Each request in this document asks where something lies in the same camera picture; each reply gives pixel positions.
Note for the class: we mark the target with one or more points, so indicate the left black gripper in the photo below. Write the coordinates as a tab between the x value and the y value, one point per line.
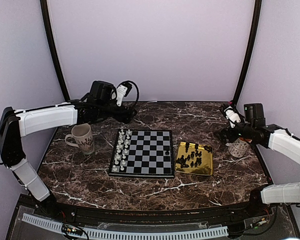
128	116

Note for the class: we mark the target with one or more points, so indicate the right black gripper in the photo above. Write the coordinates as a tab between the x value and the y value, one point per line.
223	138

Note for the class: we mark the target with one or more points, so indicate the gold metal tray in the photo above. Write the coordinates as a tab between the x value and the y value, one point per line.
194	159

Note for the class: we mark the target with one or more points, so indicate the black white chess board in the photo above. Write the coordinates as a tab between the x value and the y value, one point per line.
140	153

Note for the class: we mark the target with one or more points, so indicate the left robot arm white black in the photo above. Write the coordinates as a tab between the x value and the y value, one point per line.
103	101

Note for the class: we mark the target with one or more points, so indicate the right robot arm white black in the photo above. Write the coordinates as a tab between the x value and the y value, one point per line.
252	129

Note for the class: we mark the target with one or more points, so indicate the yellow inside cactus mug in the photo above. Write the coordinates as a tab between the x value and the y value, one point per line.
238	148

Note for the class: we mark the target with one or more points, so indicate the tall cactus print mug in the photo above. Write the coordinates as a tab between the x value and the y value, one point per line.
81	137

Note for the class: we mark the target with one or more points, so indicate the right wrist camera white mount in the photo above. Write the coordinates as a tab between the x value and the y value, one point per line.
230	114

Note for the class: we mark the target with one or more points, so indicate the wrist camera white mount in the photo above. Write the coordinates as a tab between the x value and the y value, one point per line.
122	91
230	114

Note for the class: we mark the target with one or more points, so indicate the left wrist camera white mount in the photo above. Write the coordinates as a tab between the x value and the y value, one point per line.
122	91

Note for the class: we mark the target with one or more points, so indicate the white slotted cable duct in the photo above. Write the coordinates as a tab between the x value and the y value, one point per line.
98	234

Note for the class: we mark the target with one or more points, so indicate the black front rail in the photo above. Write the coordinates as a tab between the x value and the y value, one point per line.
221	214

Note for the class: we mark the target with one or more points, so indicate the right black frame post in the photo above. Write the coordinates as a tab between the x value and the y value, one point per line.
249	51

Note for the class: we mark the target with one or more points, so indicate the black frame post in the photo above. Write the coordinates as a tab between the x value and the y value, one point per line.
52	48
249	51

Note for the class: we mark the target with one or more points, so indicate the left black frame post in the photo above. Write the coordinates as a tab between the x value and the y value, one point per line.
52	48

